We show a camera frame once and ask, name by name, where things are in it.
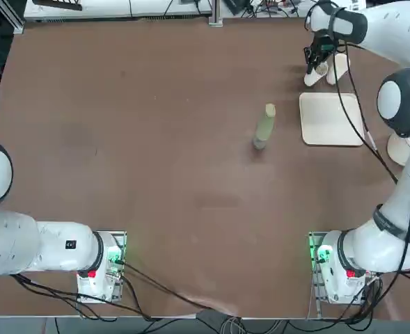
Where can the white disposable paper cup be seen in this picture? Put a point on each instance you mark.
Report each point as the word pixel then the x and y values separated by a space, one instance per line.
pixel 340 69
pixel 310 80

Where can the aluminium profile rail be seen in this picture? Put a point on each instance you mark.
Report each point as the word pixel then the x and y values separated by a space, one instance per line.
pixel 16 22
pixel 215 12

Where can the white side table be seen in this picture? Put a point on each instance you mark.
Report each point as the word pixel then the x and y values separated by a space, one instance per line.
pixel 103 10
pixel 281 12

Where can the black ridged device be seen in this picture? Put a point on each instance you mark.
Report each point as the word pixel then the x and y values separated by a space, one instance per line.
pixel 56 4

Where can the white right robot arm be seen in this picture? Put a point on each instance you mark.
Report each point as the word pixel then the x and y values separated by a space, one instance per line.
pixel 396 31

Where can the black power brick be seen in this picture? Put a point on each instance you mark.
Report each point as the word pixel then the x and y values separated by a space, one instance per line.
pixel 237 5

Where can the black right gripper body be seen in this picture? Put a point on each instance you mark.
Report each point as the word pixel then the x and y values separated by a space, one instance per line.
pixel 321 41

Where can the tall green drink bottle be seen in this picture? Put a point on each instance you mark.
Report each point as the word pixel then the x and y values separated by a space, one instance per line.
pixel 264 127

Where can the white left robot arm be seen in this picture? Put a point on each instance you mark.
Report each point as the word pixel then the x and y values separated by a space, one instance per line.
pixel 23 243

